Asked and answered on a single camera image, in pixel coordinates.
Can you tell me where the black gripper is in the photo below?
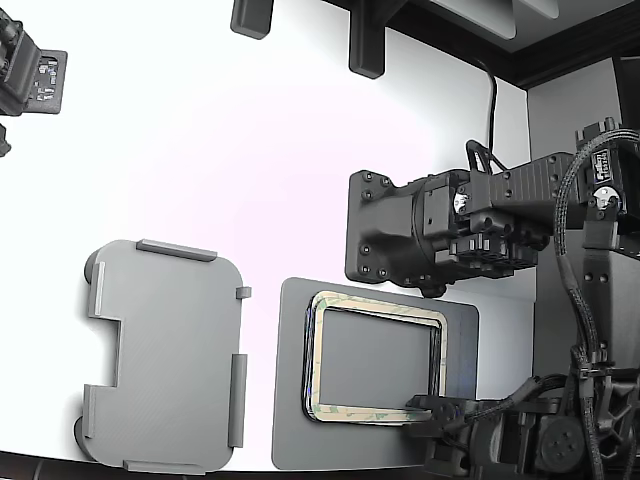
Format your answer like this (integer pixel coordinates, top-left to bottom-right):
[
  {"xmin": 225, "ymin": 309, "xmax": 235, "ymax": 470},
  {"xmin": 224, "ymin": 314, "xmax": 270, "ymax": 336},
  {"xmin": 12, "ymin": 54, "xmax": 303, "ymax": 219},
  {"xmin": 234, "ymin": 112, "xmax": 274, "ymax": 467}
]
[{"xmin": 404, "ymin": 393, "xmax": 482, "ymax": 451}]

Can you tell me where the beige adhesive rectangular frame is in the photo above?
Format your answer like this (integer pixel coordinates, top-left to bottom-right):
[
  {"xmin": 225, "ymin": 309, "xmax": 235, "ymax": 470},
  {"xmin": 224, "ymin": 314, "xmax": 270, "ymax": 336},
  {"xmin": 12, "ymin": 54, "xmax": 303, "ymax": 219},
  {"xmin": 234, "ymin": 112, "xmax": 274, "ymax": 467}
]
[
  {"xmin": 301, "ymin": 294, "xmax": 437, "ymax": 429},
  {"xmin": 303, "ymin": 291, "xmax": 449, "ymax": 426}
]

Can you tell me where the black six-joint robot arm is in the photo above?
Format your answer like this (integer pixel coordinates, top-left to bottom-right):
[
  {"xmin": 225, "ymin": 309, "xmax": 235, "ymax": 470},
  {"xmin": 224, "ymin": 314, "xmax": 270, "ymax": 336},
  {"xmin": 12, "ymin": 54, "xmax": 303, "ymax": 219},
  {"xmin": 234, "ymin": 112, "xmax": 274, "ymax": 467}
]
[{"xmin": 412, "ymin": 117, "xmax": 640, "ymax": 480}]

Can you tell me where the light gray plastic box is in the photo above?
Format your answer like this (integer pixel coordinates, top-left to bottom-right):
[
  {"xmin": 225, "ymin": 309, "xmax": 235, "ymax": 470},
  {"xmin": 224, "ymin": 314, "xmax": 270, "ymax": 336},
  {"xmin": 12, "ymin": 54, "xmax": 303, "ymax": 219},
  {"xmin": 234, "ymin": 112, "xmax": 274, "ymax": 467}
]
[{"xmin": 73, "ymin": 238, "xmax": 253, "ymax": 476}]

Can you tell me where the black shelf trim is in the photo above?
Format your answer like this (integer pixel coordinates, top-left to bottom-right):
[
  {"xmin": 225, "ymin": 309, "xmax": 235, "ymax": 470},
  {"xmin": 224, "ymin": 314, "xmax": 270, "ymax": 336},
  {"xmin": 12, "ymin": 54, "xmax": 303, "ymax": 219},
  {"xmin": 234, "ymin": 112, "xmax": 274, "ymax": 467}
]
[{"xmin": 319, "ymin": 0, "xmax": 640, "ymax": 91}]

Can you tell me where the gray panel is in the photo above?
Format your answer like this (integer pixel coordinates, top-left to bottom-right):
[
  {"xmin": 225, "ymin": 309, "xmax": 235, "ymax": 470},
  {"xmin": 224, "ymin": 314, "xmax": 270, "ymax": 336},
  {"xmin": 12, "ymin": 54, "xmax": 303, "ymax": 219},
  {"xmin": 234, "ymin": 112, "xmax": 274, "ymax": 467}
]
[{"xmin": 428, "ymin": 0, "xmax": 519, "ymax": 42}]

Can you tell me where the dark gray base plate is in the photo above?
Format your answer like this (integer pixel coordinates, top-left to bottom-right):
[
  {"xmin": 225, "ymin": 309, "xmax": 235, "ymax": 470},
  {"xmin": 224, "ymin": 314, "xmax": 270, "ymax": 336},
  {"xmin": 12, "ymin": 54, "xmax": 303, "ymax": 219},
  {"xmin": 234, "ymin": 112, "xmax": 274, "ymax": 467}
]
[{"xmin": 269, "ymin": 277, "xmax": 481, "ymax": 471}]

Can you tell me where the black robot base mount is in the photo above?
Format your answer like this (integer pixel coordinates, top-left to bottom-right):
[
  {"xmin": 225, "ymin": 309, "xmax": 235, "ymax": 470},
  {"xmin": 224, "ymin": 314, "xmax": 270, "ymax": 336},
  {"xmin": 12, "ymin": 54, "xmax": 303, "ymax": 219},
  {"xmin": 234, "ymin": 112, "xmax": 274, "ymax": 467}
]
[{"xmin": 344, "ymin": 168, "xmax": 451, "ymax": 300}]

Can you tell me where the thin black cable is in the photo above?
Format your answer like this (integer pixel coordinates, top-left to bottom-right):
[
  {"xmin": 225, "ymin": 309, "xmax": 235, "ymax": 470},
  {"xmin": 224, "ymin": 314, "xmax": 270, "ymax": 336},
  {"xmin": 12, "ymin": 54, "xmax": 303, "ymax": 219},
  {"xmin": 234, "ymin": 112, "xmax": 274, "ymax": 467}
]
[{"xmin": 473, "ymin": 56, "xmax": 500, "ymax": 174}]

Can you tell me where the long black bracket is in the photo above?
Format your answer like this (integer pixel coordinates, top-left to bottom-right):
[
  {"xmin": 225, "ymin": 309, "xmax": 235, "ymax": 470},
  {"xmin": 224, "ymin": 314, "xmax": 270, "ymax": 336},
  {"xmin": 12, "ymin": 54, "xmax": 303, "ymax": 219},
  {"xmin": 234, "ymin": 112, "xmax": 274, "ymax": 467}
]
[{"xmin": 347, "ymin": 0, "xmax": 387, "ymax": 80}]

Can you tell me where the short black bracket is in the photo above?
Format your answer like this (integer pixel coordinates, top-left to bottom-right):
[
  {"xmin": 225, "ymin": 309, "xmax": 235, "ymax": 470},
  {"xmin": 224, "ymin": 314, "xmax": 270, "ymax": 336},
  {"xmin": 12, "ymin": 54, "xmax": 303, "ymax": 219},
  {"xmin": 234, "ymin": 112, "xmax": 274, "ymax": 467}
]
[{"xmin": 229, "ymin": 0, "xmax": 275, "ymax": 40}]

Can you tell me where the black camera with circuit board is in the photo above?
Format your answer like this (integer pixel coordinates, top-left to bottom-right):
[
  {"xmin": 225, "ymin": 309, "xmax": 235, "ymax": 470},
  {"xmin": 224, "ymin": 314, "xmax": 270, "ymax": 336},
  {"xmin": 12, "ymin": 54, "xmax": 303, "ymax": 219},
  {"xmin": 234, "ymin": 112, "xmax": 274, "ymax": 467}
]
[{"xmin": 0, "ymin": 0, "xmax": 69, "ymax": 119}]

